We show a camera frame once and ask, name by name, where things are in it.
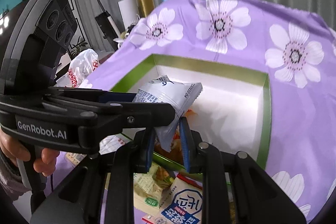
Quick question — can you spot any beige text label snack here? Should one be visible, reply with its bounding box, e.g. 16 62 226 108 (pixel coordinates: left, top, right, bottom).
64 152 86 166

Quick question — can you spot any green white rice snack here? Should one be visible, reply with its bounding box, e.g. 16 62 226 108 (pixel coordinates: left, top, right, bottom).
133 162 174 215

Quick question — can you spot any white blue red snack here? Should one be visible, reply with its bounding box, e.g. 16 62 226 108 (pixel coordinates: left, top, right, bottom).
142 173 203 223

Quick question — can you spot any silver white snack pouch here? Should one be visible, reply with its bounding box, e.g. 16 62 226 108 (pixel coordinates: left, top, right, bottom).
131 74 203 152

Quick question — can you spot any person's left hand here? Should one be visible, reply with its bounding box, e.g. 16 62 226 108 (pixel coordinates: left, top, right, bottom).
0 129 60 177

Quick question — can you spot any white red plastic bag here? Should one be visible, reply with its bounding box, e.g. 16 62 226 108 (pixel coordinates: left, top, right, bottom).
55 48 100 88

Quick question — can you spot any potted green plant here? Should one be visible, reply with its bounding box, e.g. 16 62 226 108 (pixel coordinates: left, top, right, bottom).
68 36 89 60

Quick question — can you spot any colourful orange snack pack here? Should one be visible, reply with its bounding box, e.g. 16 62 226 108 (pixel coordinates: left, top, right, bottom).
153 122 183 169

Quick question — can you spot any upright vacuum cleaner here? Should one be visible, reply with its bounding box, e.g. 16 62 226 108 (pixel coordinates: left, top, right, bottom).
95 0 121 51

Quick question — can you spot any green cardboard box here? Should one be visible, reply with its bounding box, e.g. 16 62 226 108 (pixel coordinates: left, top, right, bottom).
111 54 272 168

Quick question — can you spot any white board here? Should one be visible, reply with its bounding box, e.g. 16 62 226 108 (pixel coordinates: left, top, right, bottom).
118 0 140 29

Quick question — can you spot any purple floral tablecloth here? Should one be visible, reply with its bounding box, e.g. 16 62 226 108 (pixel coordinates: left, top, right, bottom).
44 0 336 224

